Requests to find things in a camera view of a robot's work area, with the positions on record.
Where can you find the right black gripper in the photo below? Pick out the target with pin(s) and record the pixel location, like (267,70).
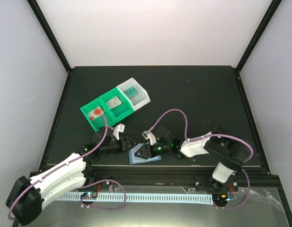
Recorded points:
(146,152)

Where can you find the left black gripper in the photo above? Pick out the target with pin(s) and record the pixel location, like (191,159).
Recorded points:
(125,142)

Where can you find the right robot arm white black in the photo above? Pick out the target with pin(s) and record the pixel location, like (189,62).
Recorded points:
(230,151)

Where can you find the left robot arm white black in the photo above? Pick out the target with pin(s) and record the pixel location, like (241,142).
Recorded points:
(29,196)

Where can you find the white card red marks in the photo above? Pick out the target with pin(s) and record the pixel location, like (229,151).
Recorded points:
(114,102)

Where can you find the card with red circles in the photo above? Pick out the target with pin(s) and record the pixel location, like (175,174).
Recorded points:
(95,113)

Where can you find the teal card in white bin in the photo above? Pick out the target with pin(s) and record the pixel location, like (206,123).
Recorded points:
(131,92)

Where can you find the green bin middle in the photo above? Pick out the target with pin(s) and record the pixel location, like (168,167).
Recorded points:
(122,111)

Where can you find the green bin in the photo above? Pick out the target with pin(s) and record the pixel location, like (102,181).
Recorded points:
(122,111)
(97,123)

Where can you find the green bin left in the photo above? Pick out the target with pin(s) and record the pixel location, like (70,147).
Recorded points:
(97,123)

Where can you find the white translucent bin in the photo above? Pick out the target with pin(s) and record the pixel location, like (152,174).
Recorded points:
(138,101)

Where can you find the left controller board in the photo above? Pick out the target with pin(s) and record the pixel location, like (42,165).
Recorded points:
(89,196)

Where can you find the controller board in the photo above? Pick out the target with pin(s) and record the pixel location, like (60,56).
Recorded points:
(89,196)
(222,197)

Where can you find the right controller board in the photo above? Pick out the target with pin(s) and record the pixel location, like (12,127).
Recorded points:
(222,197)

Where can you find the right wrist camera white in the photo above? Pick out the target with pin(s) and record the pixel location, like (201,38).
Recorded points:
(148,135)

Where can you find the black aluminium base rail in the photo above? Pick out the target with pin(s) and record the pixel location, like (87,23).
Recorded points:
(183,176)

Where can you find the white slotted cable duct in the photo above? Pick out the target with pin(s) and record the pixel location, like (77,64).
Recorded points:
(142,198)

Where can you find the left frame post black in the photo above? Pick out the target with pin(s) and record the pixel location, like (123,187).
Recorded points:
(49,33)

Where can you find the frame post black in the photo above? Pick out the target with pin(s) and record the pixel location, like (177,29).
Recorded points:
(49,33)
(271,10)

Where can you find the right frame post black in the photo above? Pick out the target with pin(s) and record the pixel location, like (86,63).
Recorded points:
(271,10)

